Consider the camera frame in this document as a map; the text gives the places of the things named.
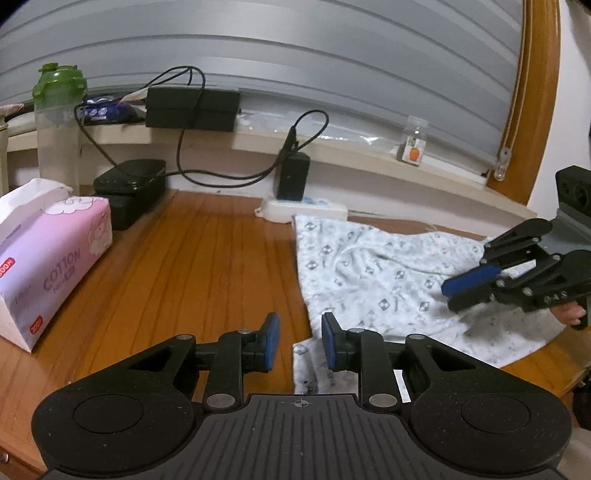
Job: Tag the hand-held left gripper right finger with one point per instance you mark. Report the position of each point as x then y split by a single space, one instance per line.
328 341

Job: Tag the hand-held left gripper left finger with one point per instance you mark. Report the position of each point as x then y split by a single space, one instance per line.
272 341

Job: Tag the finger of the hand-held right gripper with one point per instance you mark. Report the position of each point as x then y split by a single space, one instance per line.
471 280
491 264

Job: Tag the printed white garment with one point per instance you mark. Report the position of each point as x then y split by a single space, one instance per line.
369 277

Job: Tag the person's right hand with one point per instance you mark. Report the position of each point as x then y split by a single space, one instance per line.
570 314

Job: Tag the white power strip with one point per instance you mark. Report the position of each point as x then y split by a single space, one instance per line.
286 212

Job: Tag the small glass bottle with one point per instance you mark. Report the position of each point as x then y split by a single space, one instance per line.
414 147

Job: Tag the black power adapter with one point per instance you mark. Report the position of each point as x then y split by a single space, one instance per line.
292 177

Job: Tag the beige window sill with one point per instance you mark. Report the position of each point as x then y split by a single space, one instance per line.
351 159

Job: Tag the black lidded box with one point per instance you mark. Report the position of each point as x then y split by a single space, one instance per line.
134 184

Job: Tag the pink tissue pack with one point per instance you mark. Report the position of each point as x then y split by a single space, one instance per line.
55 258

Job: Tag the flat black electronics box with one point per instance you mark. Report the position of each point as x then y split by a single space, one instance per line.
194 108

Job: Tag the blue packet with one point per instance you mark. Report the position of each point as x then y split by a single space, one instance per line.
104 110

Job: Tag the grey window blind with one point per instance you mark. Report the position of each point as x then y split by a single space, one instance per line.
277 46

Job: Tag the clear bottle with green lid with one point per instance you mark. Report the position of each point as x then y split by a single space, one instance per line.
57 138

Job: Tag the wooden window frame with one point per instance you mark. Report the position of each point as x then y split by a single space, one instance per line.
540 92

